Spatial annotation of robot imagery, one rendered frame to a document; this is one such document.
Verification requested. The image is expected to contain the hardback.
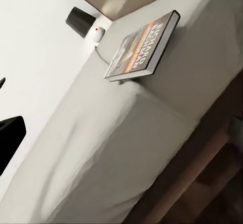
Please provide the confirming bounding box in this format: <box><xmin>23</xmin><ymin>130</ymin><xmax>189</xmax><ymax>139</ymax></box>
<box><xmin>103</xmin><ymin>10</ymin><xmax>181</xmax><ymax>82</ymax></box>

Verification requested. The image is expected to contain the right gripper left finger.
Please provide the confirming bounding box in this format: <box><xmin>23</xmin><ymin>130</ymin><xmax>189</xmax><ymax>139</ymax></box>
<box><xmin>0</xmin><ymin>116</ymin><xmax>26</xmax><ymax>176</ymax></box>

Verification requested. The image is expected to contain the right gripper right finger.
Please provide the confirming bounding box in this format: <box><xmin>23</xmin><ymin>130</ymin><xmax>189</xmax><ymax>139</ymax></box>
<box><xmin>227</xmin><ymin>115</ymin><xmax>243</xmax><ymax>156</ymax></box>

